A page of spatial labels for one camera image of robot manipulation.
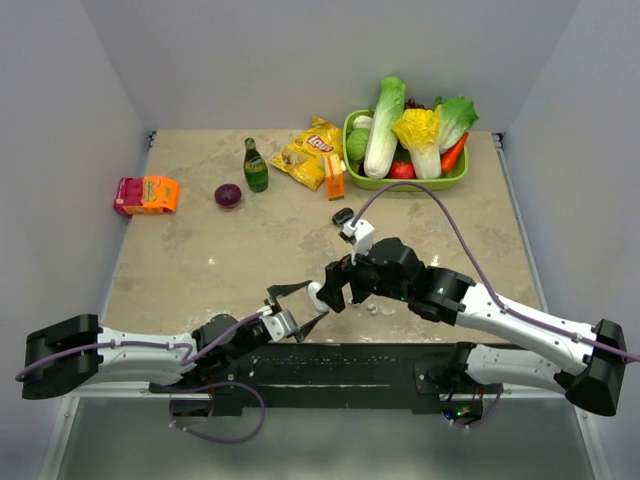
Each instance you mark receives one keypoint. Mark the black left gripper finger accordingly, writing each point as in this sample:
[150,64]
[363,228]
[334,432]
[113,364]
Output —
[276,291]
[303,331]

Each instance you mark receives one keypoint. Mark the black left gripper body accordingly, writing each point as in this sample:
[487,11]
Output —
[253,337]

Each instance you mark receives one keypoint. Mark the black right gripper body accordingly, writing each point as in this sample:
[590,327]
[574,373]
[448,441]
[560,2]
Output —
[366,275]

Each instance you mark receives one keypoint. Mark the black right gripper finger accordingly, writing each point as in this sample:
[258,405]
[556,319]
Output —
[359,294]
[337,276]

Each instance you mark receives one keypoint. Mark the white earbud charging case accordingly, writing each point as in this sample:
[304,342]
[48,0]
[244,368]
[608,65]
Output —
[312,291]

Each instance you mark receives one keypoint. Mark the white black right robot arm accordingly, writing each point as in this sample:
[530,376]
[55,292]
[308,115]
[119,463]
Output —
[580,361]

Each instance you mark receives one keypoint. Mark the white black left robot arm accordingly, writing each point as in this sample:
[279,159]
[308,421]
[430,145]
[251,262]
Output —
[80,351]

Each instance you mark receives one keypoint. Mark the black earbud charging case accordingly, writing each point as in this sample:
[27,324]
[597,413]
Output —
[342,216]

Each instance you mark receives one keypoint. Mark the orange juice carton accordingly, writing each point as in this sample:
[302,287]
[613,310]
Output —
[334,177]

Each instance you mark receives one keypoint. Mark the red onion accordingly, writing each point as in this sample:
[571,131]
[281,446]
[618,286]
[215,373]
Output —
[228,195]

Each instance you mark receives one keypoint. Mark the red apple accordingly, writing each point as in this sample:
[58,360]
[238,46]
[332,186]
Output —
[401,170]

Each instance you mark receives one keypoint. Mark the long napa cabbage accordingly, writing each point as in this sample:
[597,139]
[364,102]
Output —
[383,141]

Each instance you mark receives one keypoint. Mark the green glass bottle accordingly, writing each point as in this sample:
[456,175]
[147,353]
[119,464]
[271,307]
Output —
[255,168]

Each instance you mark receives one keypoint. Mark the yellow Lays chips bag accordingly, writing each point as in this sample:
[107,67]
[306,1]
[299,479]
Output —
[303,157]

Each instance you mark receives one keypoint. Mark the round green cabbage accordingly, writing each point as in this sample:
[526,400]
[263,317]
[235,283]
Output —
[356,145]

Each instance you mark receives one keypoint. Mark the orange carrot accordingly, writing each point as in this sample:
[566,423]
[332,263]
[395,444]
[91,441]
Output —
[450,157]

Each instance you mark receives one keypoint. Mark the yellow leaf cabbage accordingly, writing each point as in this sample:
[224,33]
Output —
[418,132]

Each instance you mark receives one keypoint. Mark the pink orange snack box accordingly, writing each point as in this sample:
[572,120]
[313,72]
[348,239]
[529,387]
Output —
[147,195]

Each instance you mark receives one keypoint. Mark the dark purple grapes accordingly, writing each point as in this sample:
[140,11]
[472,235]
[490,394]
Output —
[413,104]

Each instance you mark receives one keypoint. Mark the green leaf lettuce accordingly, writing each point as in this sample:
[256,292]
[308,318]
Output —
[457,116]

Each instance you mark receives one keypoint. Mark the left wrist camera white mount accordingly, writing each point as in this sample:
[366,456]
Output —
[279,325]

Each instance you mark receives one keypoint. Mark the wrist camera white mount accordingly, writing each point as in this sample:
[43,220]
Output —
[360,235]
[279,325]

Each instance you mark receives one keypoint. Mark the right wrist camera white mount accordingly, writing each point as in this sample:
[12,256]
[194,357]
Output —
[360,235]

